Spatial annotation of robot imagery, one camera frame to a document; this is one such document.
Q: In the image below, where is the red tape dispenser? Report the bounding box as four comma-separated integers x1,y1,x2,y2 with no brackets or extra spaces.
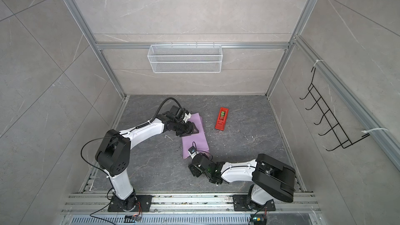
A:
215,107,229,131

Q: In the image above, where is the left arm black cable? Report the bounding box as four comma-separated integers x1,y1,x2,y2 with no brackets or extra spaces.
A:
80,97,182,194

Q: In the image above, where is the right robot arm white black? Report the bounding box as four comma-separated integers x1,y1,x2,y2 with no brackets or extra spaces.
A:
189,153,296,209

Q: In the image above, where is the aluminium rail base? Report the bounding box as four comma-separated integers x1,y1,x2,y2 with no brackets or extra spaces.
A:
61,192,326,225

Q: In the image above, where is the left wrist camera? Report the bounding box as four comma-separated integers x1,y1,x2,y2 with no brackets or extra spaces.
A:
182,110,191,123

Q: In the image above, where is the white wire mesh basket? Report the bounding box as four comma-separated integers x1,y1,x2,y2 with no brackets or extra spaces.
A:
147,44,223,74

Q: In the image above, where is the black wire hook rack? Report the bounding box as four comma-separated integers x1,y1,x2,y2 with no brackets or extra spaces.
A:
300,67,370,152

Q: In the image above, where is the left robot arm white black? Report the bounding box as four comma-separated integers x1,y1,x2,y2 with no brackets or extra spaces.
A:
95,105,199,211

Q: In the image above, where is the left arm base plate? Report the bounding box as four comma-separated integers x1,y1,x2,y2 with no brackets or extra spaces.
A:
107,195,153,212

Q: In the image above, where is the pink wrapping paper sheet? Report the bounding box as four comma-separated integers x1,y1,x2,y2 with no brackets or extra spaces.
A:
182,113,209,159

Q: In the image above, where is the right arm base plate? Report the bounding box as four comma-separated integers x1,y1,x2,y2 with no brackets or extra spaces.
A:
232,195,276,212

